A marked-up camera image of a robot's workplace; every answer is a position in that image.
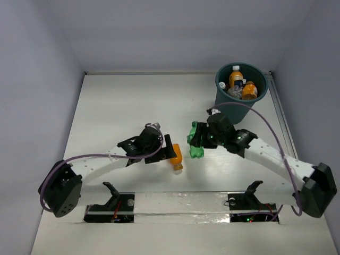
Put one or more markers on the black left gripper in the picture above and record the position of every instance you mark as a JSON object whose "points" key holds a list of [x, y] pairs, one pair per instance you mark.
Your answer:
{"points": [[164, 151]]}

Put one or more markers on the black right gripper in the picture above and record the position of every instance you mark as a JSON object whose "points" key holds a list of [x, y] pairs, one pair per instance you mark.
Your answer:
{"points": [[201, 129]]}

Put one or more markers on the orange juice bottle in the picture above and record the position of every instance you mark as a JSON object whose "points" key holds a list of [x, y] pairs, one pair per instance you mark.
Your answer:
{"points": [[176, 162], [249, 91]]}

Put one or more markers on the green sprite bottle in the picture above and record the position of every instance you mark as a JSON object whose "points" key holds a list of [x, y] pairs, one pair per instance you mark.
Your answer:
{"points": [[195, 152]]}

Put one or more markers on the orange label tea bottle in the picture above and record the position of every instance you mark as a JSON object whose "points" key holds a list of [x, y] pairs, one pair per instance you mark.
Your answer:
{"points": [[222, 85]]}

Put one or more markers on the clear pepsi bottle black cap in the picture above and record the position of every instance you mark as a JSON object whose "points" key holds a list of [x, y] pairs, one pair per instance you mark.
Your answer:
{"points": [[235, 92]]}

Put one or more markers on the yellow blue milk tea bottle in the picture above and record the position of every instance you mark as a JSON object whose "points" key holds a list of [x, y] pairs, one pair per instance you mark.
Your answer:
{"points": [[236, 77]]}

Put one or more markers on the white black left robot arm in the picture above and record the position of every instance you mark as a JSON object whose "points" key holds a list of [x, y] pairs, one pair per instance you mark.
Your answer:
{"points": [[60, 191]]}

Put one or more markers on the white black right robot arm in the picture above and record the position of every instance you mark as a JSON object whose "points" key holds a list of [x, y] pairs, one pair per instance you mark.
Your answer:
{"points": [[311, 187]]}

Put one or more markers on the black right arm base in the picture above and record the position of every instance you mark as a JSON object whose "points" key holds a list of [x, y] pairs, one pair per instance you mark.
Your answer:
{"points": [[244, 207]]}

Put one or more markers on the teal plastic bin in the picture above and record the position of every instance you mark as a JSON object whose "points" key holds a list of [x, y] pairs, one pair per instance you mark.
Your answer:
{"points": [[236, 109]]}

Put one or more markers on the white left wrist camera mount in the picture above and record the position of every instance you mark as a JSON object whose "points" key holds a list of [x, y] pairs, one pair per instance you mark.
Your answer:
{"points": [[153, 125]]}

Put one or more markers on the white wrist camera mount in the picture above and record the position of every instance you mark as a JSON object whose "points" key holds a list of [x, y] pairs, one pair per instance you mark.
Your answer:
{"points": [[153, 125], [212, 111]]}

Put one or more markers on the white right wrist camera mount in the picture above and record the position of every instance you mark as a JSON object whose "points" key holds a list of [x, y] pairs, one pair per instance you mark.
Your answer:
{"points": [[212, 111]]}

